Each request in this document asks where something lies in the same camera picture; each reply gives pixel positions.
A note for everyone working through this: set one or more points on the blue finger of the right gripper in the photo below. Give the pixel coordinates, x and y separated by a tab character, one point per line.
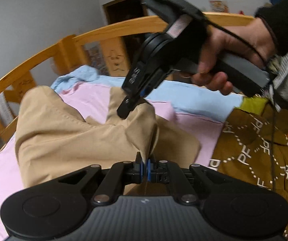
130	102

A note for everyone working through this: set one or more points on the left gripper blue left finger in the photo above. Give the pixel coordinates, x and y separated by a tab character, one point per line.
115	179

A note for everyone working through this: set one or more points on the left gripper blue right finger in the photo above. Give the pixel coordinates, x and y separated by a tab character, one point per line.
166	178

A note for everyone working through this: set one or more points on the tan hooded zip jacket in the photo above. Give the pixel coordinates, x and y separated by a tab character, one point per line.
53	139

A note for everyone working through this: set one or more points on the black sleeve right forearm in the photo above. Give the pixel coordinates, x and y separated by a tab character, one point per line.
276	20

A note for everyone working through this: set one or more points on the person's right hand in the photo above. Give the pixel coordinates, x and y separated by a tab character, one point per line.
256	34

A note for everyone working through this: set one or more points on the light blue bed sheet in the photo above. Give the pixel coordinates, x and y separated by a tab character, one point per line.
184	97

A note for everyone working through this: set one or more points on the brown patterned blanket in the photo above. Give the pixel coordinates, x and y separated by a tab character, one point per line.
253	146

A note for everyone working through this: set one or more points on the pink bed sheet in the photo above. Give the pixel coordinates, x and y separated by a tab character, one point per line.
92	100

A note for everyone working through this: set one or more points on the dark wooden door frame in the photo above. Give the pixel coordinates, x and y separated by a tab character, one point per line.
127	13

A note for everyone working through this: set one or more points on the wooden bed frame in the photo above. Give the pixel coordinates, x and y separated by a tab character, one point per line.
68	54

